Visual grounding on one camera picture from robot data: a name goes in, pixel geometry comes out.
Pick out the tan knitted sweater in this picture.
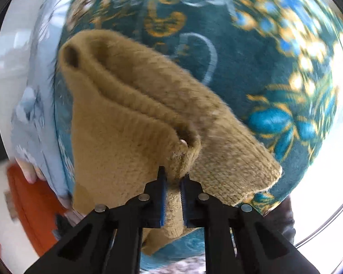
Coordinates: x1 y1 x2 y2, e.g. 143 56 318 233
58 29 283 256

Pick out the light blue floral cloth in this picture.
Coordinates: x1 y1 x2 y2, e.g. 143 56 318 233
11 0 83 206

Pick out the orange object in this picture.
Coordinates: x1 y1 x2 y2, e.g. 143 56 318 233
6 166 75 259

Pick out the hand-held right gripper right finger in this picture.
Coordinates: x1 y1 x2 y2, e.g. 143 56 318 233
180 175 321 274

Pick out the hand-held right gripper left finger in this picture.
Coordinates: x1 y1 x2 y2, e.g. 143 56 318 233
24 166 168 274

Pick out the person's left hand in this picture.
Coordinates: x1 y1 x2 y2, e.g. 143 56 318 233
15 158 49 184

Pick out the teal floral blanket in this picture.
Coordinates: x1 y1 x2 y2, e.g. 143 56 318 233
54 0 343 271

